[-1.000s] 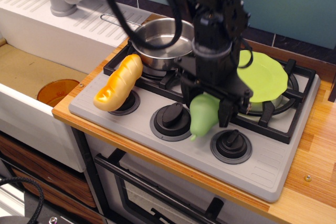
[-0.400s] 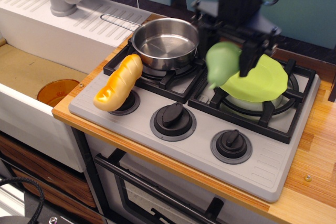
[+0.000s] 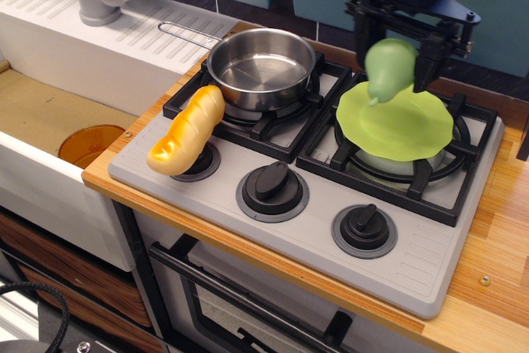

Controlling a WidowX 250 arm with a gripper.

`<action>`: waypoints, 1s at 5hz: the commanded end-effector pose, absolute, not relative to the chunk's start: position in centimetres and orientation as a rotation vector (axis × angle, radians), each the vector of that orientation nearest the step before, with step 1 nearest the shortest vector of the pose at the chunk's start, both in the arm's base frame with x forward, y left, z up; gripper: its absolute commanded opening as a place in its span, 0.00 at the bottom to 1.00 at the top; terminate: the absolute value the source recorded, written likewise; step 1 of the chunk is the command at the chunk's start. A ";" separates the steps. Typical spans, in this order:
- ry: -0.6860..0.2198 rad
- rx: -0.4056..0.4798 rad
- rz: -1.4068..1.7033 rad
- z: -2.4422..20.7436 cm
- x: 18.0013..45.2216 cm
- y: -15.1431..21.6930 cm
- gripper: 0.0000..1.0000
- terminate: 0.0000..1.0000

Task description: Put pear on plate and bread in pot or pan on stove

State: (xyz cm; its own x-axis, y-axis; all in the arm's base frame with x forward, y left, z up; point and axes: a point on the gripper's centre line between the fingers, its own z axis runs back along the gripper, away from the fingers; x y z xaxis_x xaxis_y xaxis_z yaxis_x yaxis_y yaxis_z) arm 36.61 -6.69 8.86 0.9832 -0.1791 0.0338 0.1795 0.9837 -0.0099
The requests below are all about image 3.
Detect orange plastic cup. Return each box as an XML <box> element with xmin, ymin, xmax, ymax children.
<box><xmin>58</xmin><ymin>124</ymin><xmax>125</xmax><ymax>169</ymax></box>

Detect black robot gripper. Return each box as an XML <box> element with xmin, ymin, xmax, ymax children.
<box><xmin>346</xmin><ymin>0</ymin><xmax>481</xmax><ymax>93</ymax></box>

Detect black left stove knob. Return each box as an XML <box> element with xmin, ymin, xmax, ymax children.
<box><xmin>171</xmin><ymin>142</ymin><xmax>221</xmax><ymax>183</ymax></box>

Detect black braided cable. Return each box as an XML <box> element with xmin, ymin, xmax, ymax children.
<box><xmin>0</xmin><ymin>281</ymin><xmax>69</xmax><ymax>350</ymax></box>

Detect green toy pear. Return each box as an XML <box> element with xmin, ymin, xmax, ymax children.
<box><xmin>365</xmin><ymin>38</ymin><xmax>418</xmax><ymax>106</ymax></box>

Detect grey toy stove top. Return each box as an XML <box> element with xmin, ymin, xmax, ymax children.
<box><xmin>107</xmin><ymin>50</ymin><xmax>506</xmax><ymax>321</ymax></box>

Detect wooden drawer fronts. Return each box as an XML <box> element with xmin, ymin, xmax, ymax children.
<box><xmin>1</xmin><ymin>208</ymin><xmax>164</xmax><ymax>352</ymax></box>

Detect toy bread loaf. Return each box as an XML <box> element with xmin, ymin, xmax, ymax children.
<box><xmin>146</xmin><ymin>85</ymin><xmax>225</xmax><ymax>175</ymax></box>

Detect steel pot with handle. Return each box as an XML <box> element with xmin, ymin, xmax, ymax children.
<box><xmin>158</xmin><ymin>21</ymin><xmax>317</xmax><ymax>112</ymax></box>

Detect black right burner grate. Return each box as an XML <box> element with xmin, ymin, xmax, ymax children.
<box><xmin>296</xmin><ymin>73</ymin><xmax>503</xmax><ymax>227</ymax></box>

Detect black right stove knob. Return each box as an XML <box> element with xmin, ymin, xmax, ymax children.
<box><xmin>331</xmin><ymin>203</ymin><xmax>398</xmax><ymax>260</ymax></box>

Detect black burner grate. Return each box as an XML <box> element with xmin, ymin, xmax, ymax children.
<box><xmin>162</xmin><ymin>50</ymin><xmax>353</xmax><ymax>165</ymax></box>
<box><xmin>296</xmin><ymin>73</ymin><xmax>503</xmax><ymax>227</ymax></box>

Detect black stove knob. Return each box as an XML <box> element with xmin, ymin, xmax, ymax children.
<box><xmin>331</xmin><ymin>203</ymin><xmax>398</xmax><ymax>260</ymax></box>
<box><xmin>171</xmin><ymin>142</ymin><xmax>221</xmax><ymax>183</ymax></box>
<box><xmin>236</xmin><ymin>161</ymin><xmax>310</xmax><ymax>223</ymax></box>

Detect oven door with black handle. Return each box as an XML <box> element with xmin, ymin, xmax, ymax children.
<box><xmin>148</xmin><ymin>235</ymin><xmax>423</xmax><ymax>352</ymax></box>

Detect black middle stove knob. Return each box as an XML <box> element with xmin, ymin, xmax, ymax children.
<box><xmin>236</xmin><ymin>161</ymin><xmax>310</xmax><ymax>223</ymax></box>

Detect black left burner grate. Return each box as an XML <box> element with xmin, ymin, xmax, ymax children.
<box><xmin>162</xmin><ymin>50</ymin><xmax>353</xmax><ymax>165</ymax></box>

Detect green plastic plate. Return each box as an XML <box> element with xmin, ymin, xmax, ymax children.
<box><xmin>336</xmin><ymin>82</ymin><xmax>455</xmax><ymax>162</ymax></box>

